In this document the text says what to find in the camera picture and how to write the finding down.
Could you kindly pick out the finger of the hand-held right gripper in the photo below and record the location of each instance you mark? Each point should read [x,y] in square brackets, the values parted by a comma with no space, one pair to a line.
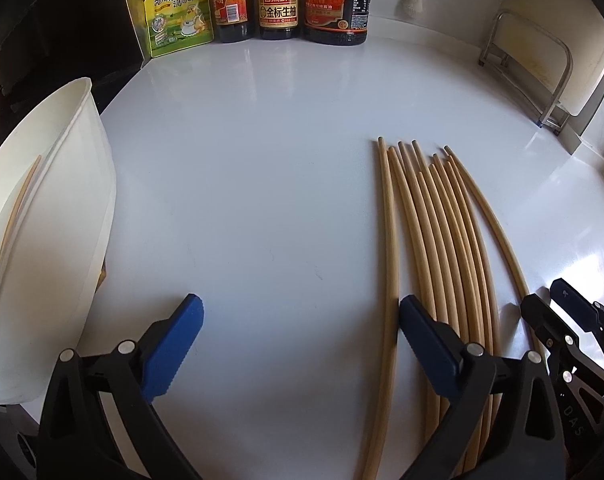
[576,305]
[544,325]

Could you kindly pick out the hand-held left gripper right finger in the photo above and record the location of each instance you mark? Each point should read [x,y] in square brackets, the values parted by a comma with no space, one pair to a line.
[426,345]

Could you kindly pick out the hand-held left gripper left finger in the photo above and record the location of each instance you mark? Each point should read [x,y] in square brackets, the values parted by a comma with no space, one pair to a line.
[177,345]

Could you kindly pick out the light wooden chopstick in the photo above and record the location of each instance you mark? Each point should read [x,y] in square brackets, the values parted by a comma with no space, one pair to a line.
[496,230]
[19,200]
[381,400]

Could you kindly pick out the bunch of chopsticks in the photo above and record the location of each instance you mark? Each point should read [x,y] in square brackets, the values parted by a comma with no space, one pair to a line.
[446,260]

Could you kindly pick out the white plastic chopstick holder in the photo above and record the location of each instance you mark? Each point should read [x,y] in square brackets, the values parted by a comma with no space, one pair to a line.
[57,260]

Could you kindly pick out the metal board rack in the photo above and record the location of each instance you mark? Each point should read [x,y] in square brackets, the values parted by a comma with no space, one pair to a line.
[564,85]

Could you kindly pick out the white cutting board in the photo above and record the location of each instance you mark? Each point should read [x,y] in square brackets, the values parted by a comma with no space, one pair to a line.
[531,60]

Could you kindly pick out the yellow green seasoning pouch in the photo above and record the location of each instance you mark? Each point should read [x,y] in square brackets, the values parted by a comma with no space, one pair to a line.
[177,15]

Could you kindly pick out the dark vinegar bottle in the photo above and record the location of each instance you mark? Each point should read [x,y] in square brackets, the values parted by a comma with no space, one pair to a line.
[229,5]

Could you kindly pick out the black stove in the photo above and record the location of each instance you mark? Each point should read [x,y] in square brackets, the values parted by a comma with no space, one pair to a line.
[57,20]

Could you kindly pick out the large dark red-capped sauce jug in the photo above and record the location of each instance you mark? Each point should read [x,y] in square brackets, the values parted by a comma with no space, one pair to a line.
[332,10]

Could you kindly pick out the soy sauce bottle yellow label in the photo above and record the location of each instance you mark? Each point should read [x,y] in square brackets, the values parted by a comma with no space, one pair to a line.
[278,10]

